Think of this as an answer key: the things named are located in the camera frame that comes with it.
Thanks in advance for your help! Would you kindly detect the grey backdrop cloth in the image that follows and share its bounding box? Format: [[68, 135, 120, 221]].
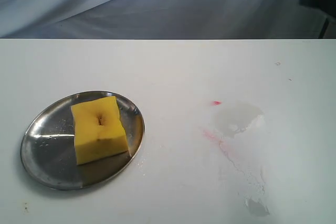
[[1, 0, 326, 39]]

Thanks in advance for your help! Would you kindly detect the yellowish liquid spill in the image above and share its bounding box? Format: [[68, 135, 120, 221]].
[[214, 102, 265, 138]]

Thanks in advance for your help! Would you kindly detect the yellow sponge block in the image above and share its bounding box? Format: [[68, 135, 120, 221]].
[[71, 96, 129, 165]]

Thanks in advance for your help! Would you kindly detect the round stainless steel plate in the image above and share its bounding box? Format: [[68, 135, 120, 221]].
[[20, 91, 145, 190]]

